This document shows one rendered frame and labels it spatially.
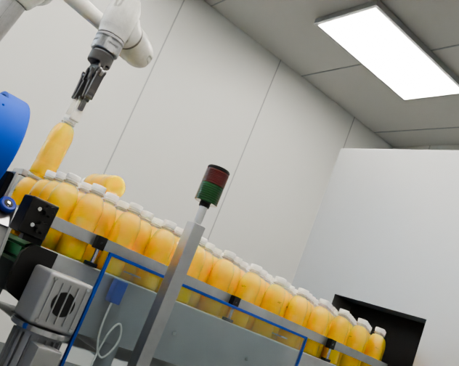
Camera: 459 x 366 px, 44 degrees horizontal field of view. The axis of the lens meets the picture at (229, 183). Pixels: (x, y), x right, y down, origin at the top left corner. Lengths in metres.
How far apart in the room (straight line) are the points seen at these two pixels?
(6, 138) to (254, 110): 4.13
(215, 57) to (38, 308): 4.15
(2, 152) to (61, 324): 0.44
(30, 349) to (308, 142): 4.79
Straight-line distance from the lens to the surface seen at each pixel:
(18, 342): 1.36
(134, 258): 1.57
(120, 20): 1.84
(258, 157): 5.44
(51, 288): 1.32
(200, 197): 1.46
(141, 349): 1.45
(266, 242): 5.55
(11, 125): 1.50
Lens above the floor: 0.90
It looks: 13 degrees up
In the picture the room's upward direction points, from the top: 22 degrees clockwise
